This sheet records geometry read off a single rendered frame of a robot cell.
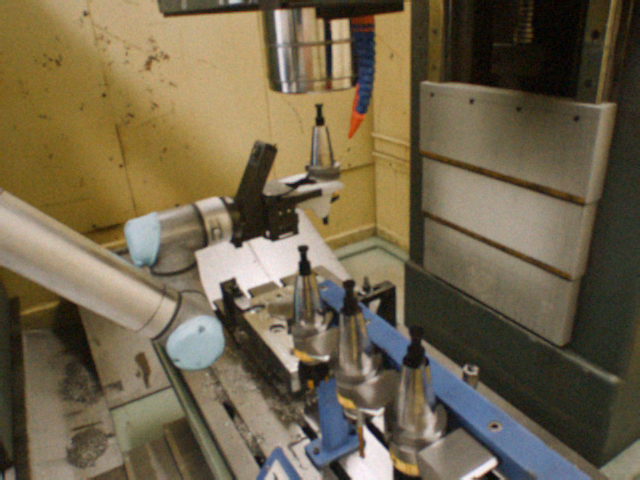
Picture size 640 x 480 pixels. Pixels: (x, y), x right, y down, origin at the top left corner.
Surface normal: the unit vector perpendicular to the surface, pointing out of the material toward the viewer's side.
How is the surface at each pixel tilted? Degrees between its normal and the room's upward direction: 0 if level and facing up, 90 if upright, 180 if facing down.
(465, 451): 0
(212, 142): 90
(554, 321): 90
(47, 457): 17
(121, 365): 24
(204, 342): 90
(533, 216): 89
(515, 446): 0
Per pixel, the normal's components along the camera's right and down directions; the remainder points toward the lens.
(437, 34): -0.86, 0.26
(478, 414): -0.07, -0.90
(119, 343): 0.14, -0.68
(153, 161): 0.50, 0.34
